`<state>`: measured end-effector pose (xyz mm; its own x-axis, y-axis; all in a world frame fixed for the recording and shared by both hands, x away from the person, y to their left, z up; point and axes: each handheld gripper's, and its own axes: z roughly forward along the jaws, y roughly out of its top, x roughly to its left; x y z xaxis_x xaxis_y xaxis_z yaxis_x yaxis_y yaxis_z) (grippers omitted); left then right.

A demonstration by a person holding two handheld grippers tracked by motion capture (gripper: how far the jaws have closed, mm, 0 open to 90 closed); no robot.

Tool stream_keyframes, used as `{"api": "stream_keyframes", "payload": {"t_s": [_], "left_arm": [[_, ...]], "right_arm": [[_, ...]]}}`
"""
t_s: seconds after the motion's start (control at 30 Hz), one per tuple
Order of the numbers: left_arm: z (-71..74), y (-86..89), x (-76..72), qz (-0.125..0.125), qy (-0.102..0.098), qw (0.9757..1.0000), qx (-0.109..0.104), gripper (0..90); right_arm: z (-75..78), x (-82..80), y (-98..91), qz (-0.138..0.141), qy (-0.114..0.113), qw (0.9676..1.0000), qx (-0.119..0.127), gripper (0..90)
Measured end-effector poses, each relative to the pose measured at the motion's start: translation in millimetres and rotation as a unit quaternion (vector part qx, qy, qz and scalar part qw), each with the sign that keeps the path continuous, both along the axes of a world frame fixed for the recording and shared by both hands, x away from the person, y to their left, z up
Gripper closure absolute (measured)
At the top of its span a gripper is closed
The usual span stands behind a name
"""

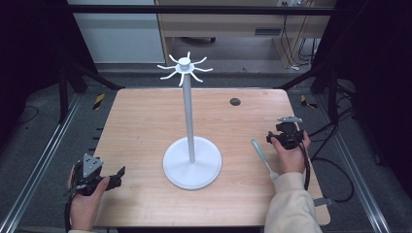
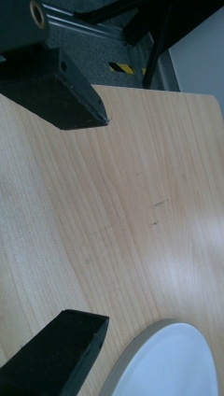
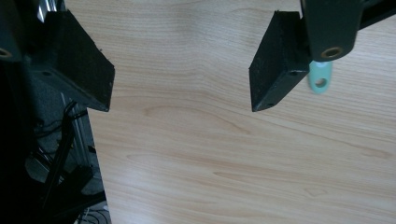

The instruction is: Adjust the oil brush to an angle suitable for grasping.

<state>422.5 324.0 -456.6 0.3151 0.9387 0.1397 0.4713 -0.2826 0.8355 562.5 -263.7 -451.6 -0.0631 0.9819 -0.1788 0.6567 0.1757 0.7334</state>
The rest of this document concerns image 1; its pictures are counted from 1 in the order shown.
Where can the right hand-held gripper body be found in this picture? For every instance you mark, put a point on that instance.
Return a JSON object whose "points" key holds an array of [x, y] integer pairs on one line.
{"points": [[290, 134]]}

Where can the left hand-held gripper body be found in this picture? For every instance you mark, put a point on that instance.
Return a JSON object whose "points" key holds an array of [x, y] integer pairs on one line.
{"points": [[92, 165]]}

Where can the white hook rack stand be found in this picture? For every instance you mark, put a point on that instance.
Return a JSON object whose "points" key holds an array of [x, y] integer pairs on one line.
{"points": [[192, 163]]}

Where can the person's right hand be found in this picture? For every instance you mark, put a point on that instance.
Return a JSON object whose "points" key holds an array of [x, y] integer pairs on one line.
{"points": [[293, 160]]}

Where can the person's left hand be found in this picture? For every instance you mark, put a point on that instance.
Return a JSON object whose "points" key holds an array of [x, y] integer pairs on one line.
{"points": [[84, 210]]}

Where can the yellow black floor tape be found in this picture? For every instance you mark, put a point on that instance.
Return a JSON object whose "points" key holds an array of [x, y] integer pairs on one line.
{"points": [[306, 102], [98, 101]]}

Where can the round dark table grommet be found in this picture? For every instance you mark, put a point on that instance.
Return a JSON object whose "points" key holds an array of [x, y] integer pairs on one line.
{"points": [[235, 101]]}

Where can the black curtain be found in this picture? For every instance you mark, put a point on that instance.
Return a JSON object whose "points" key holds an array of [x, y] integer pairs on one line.
{"points": [[379, 81]]}

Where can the light wooden desk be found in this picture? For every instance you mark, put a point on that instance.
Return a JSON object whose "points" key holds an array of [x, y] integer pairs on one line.
{"points": [[226, 26]]}

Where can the white cabinet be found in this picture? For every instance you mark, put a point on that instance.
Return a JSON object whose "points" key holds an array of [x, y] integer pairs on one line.
{"points": [[120, 35]]}

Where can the aluminium floor rail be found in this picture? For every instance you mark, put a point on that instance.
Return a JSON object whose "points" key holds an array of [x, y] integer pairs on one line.
{"points": [[353, 168], [42, 161]]}

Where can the black metal frame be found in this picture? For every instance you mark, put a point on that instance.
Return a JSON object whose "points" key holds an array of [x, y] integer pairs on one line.
{"points": [[200, 9]]}

